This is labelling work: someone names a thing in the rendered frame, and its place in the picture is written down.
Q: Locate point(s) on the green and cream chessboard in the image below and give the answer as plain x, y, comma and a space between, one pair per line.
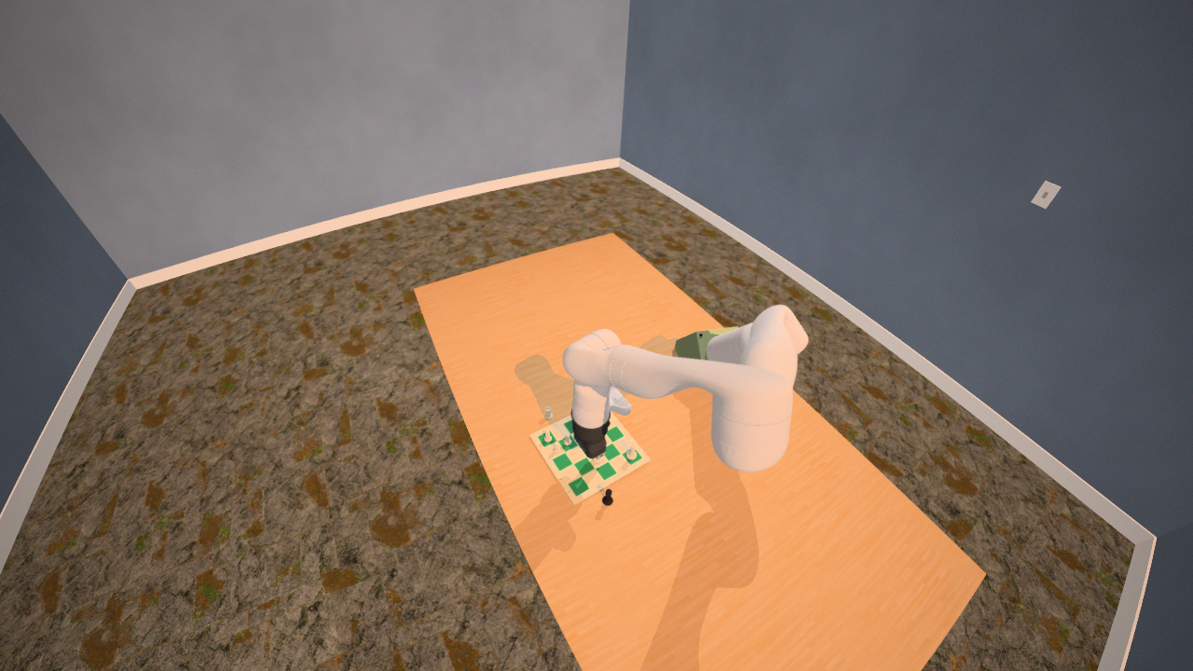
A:
579, 476

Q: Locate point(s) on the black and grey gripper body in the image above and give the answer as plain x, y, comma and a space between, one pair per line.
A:
590, 428

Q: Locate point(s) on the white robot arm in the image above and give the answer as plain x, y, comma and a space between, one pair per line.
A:
751, 406

